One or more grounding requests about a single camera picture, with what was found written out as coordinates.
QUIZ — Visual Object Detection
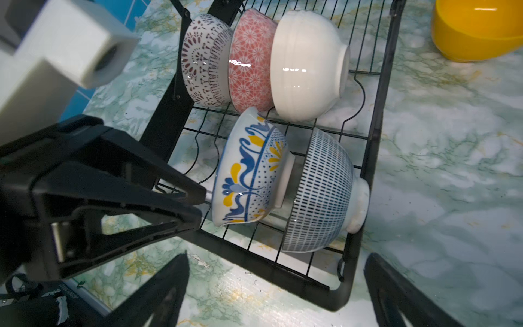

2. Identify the white red lattice bowl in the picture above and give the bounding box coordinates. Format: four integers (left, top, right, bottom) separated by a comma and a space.
181, 14, 233, 107

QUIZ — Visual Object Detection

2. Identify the black two-tier dish rack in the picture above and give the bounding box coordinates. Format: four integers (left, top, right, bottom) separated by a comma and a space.
138, 0, 407, 312

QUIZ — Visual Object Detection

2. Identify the black floral pink bowl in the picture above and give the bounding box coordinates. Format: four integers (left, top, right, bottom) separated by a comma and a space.
228, 9, 277, 113

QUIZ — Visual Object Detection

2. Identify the dark blue patterned bowl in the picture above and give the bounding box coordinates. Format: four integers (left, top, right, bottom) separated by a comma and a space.
281, 128, 370, 253

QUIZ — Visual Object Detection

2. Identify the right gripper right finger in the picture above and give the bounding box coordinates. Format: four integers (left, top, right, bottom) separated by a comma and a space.
364, 253, 461, 326

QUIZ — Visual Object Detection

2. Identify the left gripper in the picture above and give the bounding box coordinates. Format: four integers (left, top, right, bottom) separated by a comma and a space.
1, 115, 202, 281

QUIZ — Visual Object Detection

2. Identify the plain white bowl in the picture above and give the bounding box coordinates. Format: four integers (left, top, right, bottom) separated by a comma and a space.
270, 10, 350, 122

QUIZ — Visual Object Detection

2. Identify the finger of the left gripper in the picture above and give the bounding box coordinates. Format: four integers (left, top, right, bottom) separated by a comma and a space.
100, 128, 206, 204

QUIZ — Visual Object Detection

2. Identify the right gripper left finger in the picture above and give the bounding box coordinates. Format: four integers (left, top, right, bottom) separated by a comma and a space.
99, 253, 190, 326

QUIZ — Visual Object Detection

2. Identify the blue yellow floral bowl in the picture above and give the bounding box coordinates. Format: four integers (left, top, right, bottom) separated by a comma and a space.
211, 107, 296, 227

